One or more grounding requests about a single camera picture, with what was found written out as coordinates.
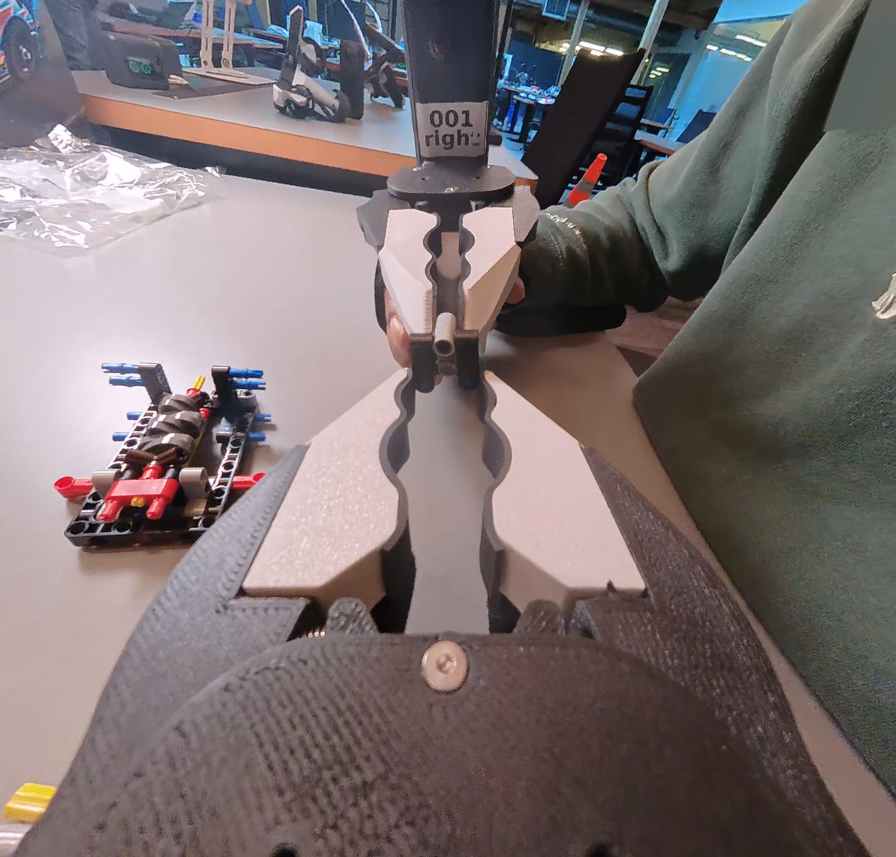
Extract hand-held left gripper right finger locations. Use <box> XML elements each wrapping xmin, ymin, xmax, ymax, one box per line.
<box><xmin>480</xmin><ymin>369</ymin><xmax>646</xmax><ymax>632</ymax></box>

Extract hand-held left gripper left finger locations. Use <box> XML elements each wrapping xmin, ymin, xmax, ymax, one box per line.
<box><xmin>241</xmin><ymin>369</ymin><xmax>410</xmax><ymax>633</ymax></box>

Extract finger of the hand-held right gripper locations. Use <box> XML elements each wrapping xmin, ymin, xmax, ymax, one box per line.
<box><xmin>378</xmin><ymin>209</ymin><xmax>442</xmax><ymax>338</ymax></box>
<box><xmin>458</xmin><ymin>208</ymin><xmax>524</xmax><ymax>334</ymax></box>

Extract lego engine assembly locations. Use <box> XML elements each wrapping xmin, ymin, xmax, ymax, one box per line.
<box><xmin>55</xmin><ymin>362</ymin><xmax>270</xmax><ymax>549</ymax></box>

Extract pile of loose lego pieces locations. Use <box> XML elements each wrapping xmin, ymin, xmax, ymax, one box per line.
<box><xmin>0</xmin><ymin>781</ymin><xmax>58</xmax><ymax>847</ymax></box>

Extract person's right hand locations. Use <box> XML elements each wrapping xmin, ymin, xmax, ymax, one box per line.
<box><xmin>381</xmin><ymin>276</ymin><xmax>526</xmax><ymax>369</ymax></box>

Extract white black legged robot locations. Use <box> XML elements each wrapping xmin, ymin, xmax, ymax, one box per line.
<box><xmin>364</xmin><ymin>21</ymin><xmax>408</xmax><ymax>111</ymax></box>
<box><xmin>273</xmin><ymin>10</ymin><xmax>368</xmax><ymax>123</ymax></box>

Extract black chair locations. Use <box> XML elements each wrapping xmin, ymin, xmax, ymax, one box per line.
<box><xmin>521</xmin><ymin>47</ymin><xmax>655</xmax><ymax>209</ymax></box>

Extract person's green sweatshirt torso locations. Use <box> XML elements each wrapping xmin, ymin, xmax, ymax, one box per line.
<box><xmin>633</xmin><ymin>0</ymin><xmax>896</xmax><ymax>795</ymax></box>

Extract orange-edged table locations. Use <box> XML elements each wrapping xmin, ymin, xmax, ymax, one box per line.
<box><xmin>73</xmin><ymin>66</ymin><xmax>540</xmax><ymax>196</ymax></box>

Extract pale wooden stand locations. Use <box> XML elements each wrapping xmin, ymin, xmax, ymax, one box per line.
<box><xmin>189</xmin><ymin>0</ymin><xmax>274</xmax><ymax>88</ymax></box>

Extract black box green lights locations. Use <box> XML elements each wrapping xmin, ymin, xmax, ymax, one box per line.
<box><xmin>98</xmin><ymin>31</ymin><xmax>190</xmax><ymax>93</ymax></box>

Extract clear plastic bag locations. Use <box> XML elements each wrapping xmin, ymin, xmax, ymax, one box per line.
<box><xmin>0</xmin><ymin>124</ymin><xmax>226</xmax><ymax>251</ymax></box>

